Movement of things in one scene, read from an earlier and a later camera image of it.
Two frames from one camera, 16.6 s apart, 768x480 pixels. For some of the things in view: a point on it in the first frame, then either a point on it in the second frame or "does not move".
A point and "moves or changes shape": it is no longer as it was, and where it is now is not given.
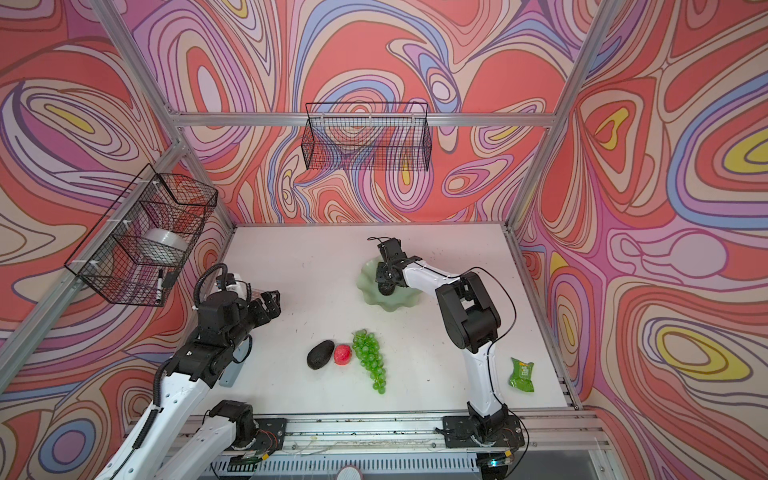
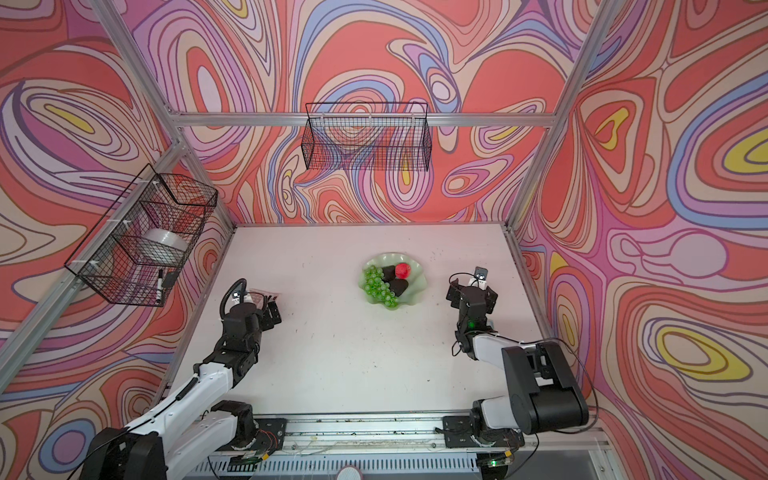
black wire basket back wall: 367,137 does not move
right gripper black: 380,275 to 455,293
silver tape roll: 165,239 does not move
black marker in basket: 159,286 does not move
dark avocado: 320,355 moves or changes shape
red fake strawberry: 342,354 moves or changes shape
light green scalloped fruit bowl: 403,296 does not move
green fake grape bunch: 366,347 to 377,286
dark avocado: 386,288 moves or changes shape
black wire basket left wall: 141,247 does not move
